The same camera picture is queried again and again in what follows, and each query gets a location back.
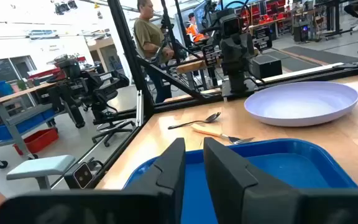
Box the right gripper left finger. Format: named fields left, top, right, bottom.
left=124, top=138, right=186, bottom=224

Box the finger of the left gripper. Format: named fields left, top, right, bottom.
left=221, top=39, right=239, bottom=75
left=237, top=33, right=255, bottom=75

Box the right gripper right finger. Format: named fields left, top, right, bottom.
left=203, top=137, right=303, bottom=224

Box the fork with wooden handle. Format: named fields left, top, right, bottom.
left=191, top=123, right=255, bottom=146

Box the dark metal spoon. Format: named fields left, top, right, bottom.
left=167, top=111, right=222, bottom=130

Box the pale lilac plate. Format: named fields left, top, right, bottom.
left=244, top=81, right=358, bottom=128

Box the blue plastic tray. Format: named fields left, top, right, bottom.
left=122, top=138, right=358, bottom=224

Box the wooden background table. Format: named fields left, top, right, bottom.
left=175, top=58, right=223, bottom=75

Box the black box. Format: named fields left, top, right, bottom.
left=249, top=54, right=283, bottom=80

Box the red shelving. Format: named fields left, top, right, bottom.
left=237, top=0, right=286, bottom=26

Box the black office chair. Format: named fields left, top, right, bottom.
left=91, top=90, right=136, bottom=148

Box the dark floor mat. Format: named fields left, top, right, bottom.
left=283, top=45, right=358, bottom=65

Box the pale grey stool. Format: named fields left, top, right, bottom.
left=6, top=154, right=76, bottom=190

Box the red plastic bin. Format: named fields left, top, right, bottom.
left=12, top=128, right=60, bottom=156

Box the long blue storage bin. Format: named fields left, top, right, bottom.
left=0, top=108, right=56, bottom=141

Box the grey wheeled workbench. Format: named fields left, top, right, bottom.
left=0, top=82, right=65, bottom=169

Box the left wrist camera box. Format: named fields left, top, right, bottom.
left=221, top=14, right=246, bottom=39

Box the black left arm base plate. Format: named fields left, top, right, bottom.
left=221, top=79, right=260, bottom=98

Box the black aluminium table frame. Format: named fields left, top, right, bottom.
left=50, top=0, right=358, bottom=190

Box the small black camera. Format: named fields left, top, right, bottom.
left=63, top=161, right=94, bottom=190

